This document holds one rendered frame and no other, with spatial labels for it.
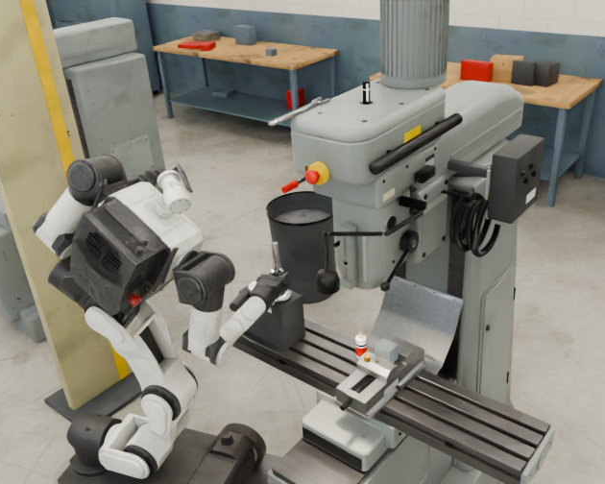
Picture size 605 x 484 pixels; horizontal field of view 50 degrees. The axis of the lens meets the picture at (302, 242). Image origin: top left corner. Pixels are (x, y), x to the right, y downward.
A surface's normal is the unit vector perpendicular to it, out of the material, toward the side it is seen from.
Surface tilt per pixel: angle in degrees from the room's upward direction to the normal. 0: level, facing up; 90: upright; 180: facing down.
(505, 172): 90
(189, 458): 0
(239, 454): 45
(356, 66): 90
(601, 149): 90
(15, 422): 0
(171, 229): 34
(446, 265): 90
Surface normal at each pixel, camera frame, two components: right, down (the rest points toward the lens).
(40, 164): 0.77, 0.26
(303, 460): -0.07, -0.87
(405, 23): -0.43, 0.46
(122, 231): 0.47, -0.65
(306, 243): 0.11, 0.53
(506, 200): -0.63, 0.41
